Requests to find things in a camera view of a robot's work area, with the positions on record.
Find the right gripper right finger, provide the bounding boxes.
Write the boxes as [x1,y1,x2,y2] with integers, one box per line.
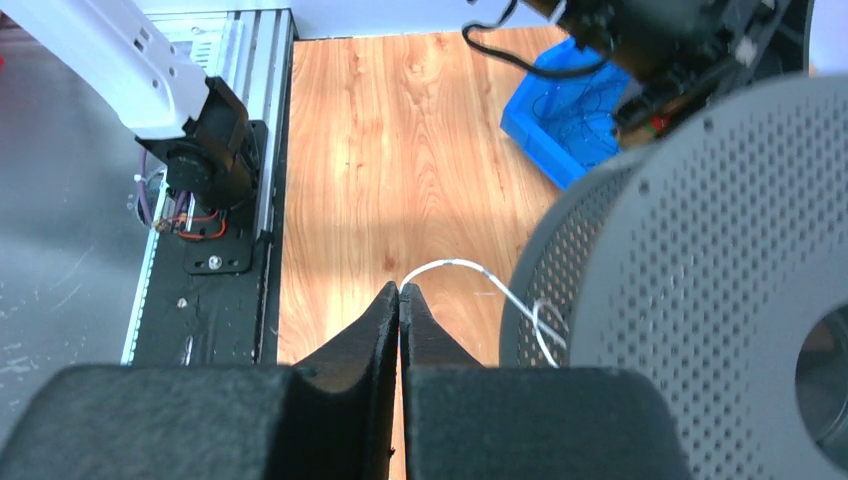
[399,284,691,479]

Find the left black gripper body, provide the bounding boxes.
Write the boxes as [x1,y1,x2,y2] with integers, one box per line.
[527,0,815,148]

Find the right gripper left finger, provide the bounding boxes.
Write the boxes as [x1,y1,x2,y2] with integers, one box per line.
[1,283,399,479]

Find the white thin wire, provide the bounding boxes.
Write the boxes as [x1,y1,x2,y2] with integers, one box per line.
[400,258,571,369]

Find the black cable spool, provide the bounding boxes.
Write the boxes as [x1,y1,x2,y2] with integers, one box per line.
[500,74,847,479]

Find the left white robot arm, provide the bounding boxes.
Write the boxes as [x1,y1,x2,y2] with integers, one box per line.
[1,1,813,211]

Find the blue plastic bin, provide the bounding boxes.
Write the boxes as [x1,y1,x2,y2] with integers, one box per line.
[500,64,631,189]

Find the thin wires in blue bin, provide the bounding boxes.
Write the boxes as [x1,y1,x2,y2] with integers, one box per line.
[529,79,631,157]

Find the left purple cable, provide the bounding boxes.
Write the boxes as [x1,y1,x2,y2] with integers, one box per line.
[129,148,193,230]

